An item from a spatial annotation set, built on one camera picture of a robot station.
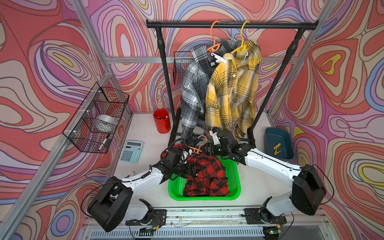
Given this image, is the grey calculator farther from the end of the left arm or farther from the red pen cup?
the end of the left arm

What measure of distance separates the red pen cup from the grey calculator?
6.5 inches

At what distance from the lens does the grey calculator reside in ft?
3.11

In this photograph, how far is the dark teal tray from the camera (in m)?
0.95

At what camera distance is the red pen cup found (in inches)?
39.6

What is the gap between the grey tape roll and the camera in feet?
2.34

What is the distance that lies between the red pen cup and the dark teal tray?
69 cm
